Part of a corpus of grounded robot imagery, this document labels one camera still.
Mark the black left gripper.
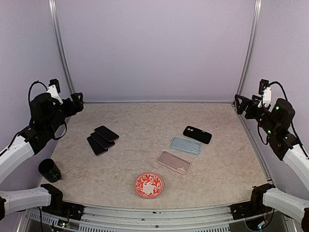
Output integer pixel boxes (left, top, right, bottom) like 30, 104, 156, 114
45, 92, 83, 135

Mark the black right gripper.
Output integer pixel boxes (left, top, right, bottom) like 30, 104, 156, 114
236, 93, 278, 136

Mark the black phone case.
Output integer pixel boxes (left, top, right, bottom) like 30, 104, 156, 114
183, 126, 212, 144

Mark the black phone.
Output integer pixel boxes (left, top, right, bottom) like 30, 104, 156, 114
90, 132, 115, 149
87, 136, 108, 156
94, 126, 119, 142

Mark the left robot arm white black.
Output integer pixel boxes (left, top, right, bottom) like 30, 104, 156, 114
0, 92, 84, 218

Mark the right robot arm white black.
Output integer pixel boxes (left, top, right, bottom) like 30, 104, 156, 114
235, 95, 309, 232

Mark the light blue phone case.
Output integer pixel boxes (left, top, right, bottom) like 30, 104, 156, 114
170, 137, 201, 155

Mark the clear pink phone case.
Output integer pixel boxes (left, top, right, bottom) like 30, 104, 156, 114
156, 151, 191, 175

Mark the dark green cup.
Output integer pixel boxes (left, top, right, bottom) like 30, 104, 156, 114
38, 159, 62, 183

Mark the red white patterned bowl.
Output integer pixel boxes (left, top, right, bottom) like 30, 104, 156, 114
134, 172, 164, 199

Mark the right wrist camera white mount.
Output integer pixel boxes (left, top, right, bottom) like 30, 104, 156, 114
258, 79, 272, 109

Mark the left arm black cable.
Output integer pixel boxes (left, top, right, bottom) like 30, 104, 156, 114
28, 81, 49, 107

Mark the left aluminium frame post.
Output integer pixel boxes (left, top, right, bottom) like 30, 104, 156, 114
48, 0, 75, 94

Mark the aluminium frame post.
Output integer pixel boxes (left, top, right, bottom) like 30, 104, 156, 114
236, 0, 263, 95
48, 0, 75, 94

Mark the right aluminium frame post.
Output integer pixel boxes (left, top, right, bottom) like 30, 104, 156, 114
236, 0, 263, 95

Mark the front aluminium rail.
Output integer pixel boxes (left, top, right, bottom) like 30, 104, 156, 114
18, 205, 298, 232

